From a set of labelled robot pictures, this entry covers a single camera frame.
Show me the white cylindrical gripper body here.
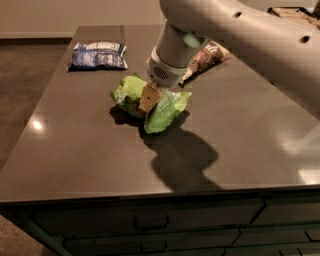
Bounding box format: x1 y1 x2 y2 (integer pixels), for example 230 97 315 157
146 22 208 88

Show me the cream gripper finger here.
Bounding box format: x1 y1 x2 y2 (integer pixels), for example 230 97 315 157
139 81 161 114

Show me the green rice chip bag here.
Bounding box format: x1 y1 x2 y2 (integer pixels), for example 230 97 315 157
110 74 192 134

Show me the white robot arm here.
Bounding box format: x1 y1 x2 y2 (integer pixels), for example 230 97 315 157
147 0 320 116

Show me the brown and cream chip bag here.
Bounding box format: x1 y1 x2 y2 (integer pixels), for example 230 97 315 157
180 41 229 84

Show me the blue chip bag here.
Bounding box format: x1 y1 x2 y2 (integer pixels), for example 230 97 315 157
67 42 128 71

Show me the upper grey cabinet drawer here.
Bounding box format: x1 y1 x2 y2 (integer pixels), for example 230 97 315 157
33 199 263 239

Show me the grey cabinet drawer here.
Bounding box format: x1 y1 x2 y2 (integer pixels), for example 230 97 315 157
64 229 240 256
253 197 320 225
33 199 263 239

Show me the lower grey cabinet drawer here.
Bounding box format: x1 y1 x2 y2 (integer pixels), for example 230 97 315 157
64 229 240 256

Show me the right grey cabinet drawer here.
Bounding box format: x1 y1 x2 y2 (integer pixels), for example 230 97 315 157
253 197 320 225

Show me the black wire basket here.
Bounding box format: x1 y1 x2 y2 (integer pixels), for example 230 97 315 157
267 7 320 29

